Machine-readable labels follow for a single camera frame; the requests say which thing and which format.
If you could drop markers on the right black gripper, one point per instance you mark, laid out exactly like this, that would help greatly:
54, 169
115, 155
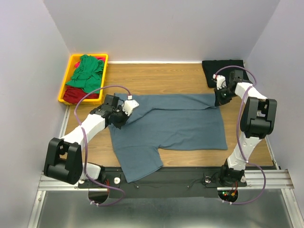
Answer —
219, 101

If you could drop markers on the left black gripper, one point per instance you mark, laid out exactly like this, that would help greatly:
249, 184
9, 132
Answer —
126, 117

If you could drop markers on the blue-grey t-shirt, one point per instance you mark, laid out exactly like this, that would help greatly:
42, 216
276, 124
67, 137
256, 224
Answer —
183, 122

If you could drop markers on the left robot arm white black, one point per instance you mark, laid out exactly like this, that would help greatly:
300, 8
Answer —
64, 155

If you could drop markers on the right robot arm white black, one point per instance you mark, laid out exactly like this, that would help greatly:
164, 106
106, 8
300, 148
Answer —
256, 120

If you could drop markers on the folded black t-shirt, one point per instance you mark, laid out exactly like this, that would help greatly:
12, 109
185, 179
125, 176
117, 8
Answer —
210, 67

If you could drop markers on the dark red t-shirt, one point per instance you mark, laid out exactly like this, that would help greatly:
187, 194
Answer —
72, 95

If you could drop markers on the green t-shirt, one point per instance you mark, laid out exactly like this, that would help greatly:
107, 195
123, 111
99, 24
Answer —
88, 75

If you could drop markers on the pink t-shirt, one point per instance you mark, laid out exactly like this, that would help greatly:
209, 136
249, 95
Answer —
98, 58

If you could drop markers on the yellow plastic tray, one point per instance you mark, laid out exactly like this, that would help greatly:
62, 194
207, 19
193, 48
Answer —
70, 68

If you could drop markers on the electronics board with leds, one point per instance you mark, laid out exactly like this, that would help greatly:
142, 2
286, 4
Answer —
228, 195

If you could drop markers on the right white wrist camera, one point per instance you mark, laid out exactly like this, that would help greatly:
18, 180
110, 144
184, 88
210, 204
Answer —
220, 81

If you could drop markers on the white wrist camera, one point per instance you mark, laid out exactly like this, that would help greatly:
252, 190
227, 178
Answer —
220, 81
129, 105

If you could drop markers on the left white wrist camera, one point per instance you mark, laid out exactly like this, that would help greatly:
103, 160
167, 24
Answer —
129, 105

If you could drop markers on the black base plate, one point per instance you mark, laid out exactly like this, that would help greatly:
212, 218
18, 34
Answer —
180, 182

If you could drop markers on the aluminium frame rail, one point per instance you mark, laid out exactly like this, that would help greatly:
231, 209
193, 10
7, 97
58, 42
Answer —
62, 205

